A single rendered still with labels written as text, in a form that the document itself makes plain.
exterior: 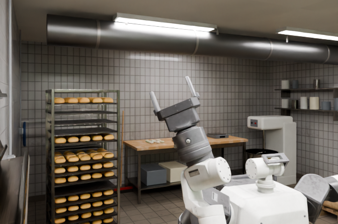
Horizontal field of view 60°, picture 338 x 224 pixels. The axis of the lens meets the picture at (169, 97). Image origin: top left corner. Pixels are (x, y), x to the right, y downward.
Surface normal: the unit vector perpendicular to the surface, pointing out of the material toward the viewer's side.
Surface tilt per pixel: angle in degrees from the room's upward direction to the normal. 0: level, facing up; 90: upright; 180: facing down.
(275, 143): 90
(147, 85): 90
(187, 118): 83
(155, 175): 90
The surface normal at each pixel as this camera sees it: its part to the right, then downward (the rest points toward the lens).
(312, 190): -0.10, -0.79
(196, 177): -0.56, 0.04
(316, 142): -0.91, 0.00
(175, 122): -0.21, -0.12
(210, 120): 0.42, 0.00
